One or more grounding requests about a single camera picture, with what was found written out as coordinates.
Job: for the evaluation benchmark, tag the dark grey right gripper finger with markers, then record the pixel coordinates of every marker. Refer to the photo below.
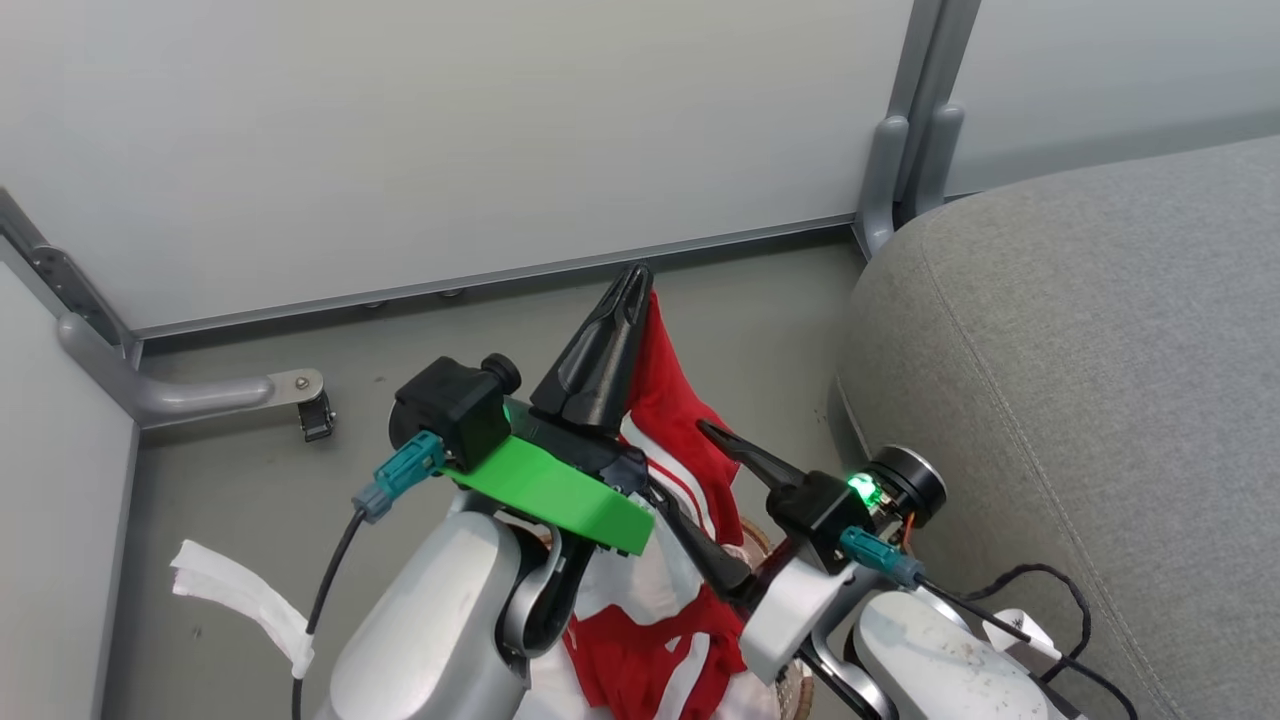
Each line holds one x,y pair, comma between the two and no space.
750,456
705,545

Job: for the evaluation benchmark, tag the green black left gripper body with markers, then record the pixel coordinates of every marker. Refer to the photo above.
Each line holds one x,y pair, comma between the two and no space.
545,490

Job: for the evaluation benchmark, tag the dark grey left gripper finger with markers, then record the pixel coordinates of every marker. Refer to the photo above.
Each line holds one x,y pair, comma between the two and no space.
622,350
585,365

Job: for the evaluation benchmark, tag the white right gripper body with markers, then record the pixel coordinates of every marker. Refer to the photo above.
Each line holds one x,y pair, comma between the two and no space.
790,615

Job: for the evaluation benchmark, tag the red white striped garment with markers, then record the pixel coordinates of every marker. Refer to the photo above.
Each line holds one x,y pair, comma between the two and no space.
670,440

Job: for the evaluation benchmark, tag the black round silver-rimmed wrist cap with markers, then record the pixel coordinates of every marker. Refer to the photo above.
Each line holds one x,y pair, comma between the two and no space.
908,482

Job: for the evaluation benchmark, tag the black caster wheel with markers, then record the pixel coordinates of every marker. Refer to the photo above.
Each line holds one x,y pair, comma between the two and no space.
316,416

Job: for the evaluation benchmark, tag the grey fabric sofa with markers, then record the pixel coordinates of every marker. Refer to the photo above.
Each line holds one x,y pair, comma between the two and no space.
1080,400

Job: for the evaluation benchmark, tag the grey metal partition foot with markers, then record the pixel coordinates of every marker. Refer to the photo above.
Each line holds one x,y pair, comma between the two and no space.
170,385

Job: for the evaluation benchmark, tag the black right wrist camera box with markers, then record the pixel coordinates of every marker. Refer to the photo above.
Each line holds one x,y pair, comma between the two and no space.
820,510

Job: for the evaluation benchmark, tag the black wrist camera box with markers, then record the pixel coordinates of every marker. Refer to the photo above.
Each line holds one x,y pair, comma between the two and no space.
820,510
450,410

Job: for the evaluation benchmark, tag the grey metal partition bottom rail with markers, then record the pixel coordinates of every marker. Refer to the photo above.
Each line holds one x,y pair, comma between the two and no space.
500,275

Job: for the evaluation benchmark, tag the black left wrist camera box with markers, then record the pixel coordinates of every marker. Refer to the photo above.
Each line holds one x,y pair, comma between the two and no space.
450,410

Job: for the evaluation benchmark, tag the grey metal partition post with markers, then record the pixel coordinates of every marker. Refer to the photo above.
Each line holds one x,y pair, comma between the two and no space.
915,120

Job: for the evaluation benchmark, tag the grey perforated partition corner post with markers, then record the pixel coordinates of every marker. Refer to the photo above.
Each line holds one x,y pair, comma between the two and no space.
60,275

